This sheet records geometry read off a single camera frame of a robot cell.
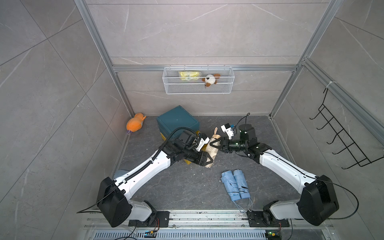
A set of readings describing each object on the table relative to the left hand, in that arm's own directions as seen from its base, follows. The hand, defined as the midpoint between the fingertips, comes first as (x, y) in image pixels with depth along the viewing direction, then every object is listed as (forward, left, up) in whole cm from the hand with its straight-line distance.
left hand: (210, 158), depth 73 cm
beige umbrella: (+3, 0, +3) cm, 4 cm away
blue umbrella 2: (-8, -19, -18) cm, 27 cm away
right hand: (+6, -2, +2) cm, 7 cm away
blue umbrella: (-4, -11, -18) cm, 21 cm away
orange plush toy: (+36, +50, -14) cm, 63 cm away
